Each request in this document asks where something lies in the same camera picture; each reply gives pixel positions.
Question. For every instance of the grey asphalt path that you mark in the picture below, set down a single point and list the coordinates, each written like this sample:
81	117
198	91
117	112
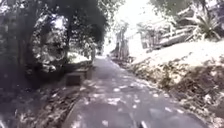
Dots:
110	100

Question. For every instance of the low concrete block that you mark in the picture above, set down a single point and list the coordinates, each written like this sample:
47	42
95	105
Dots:
74	78

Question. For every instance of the building with railing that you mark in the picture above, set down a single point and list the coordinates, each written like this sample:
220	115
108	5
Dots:
173	31

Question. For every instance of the leaf-strewn dirt bank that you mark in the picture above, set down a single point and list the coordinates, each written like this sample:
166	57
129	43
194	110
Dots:
186	73

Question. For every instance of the leaf-covered dirt verge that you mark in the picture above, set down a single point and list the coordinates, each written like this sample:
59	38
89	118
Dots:
36	106

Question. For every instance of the spiky-leaved plant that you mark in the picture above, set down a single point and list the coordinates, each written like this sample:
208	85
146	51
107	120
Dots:
208	26

